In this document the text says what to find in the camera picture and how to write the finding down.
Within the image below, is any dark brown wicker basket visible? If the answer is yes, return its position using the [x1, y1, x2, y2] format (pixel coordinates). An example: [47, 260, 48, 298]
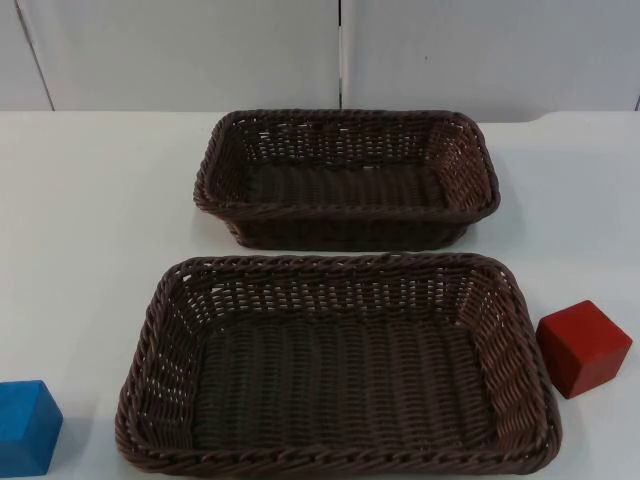
[113, 252, 565, 480]
[192, 107, 501, 250]

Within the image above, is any red cube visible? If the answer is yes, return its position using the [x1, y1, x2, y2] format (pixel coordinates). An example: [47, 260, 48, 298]
[535, 299, 634, 400]

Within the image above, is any blue cube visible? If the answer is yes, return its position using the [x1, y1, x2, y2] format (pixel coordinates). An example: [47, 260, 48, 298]
[0, 379, 65, 474]

